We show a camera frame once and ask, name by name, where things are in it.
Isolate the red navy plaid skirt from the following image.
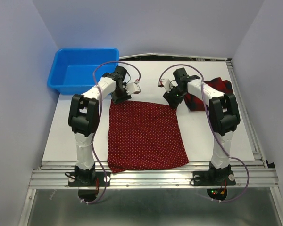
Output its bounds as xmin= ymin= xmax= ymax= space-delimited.
xmin=184 ymin=77 xmax=233 ymax=112

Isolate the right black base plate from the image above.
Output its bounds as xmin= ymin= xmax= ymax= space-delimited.
xmin=190 ymin=171 xmax=236 ymax=186

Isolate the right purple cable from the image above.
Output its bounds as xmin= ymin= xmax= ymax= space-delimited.
xmin=159 ymin=64 xmax=250 ymax=203

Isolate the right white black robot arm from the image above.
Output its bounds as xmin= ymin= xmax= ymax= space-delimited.
xmin=158 ymin=64 xmax=241 ymax=186

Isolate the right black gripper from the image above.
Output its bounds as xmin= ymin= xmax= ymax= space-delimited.
xmin=162 ymin=85 xmax=186 ymax=109

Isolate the aluminium table frame rail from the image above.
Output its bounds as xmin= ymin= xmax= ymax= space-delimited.
xmin=28 ymin=160 xmax=279 ymax=189

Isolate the red white-dotted skirt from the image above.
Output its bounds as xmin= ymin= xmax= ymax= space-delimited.
xmin=107 ymin=101 xmax=189 ymax=174

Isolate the purple cable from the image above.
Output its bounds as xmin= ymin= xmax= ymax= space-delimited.
xmin=80 ymin=61 xmax=142 ymax=205
xmin=159 ymin=64 xmax=250 ymax=203

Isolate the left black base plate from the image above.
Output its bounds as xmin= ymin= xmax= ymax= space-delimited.
xmin=68 ymin=171 xmax=111 ymax=187

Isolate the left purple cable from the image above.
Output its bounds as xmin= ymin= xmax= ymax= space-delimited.
xmin=80 ymin=61 xmax=142 ymax=205

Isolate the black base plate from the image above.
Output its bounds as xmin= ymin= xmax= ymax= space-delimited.
xmin=190 ymin=171 xmax=236 ymax=186
xmin=68 ymin=171 xmax=111 ymax=187

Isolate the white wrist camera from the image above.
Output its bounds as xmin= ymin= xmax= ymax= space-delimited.
xmin=158 ymin=79 xmax=172 ymax=92
xmin=125 ymin=82 xmax=141 ymax=95

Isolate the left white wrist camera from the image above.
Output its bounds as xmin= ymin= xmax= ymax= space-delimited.
xmin=125 ymin=82 xmax=141 ymax=95

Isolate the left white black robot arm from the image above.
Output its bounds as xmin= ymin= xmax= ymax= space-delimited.
xmin=65 ymin=66 xmax=131 ymax=187

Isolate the blue plastic bin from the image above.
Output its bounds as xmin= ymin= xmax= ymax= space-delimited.
xmin=47 ymin=48 xmax=119 ymax=95

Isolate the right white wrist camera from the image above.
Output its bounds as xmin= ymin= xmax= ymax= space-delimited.
xmin=158 ymin=79 xmax=172 ymax=92

